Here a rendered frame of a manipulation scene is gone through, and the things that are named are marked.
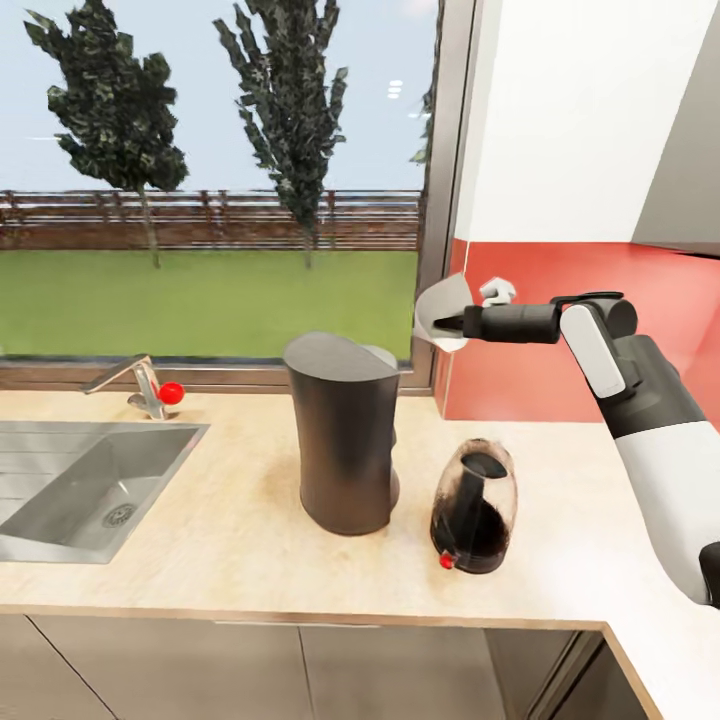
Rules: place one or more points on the drop in sink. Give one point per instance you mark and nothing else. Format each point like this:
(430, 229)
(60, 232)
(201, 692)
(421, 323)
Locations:
(74, 492)

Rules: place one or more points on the fixed window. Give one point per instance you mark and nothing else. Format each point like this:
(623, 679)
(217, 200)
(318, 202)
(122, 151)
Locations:
(201, 181)

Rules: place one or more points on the coffee maker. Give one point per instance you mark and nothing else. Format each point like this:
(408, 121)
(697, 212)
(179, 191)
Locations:
(345, 395)

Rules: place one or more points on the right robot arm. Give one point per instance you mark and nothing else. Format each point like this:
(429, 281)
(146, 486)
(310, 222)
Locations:
(669, 449)

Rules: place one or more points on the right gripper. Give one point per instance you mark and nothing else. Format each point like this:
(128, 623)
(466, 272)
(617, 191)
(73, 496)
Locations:
(498, 323)

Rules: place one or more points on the paper coffee filter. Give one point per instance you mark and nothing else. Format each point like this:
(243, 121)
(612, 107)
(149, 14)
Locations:
(446, 299)

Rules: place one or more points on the electric kettle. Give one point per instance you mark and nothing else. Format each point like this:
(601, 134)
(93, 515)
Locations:
(475, 507)

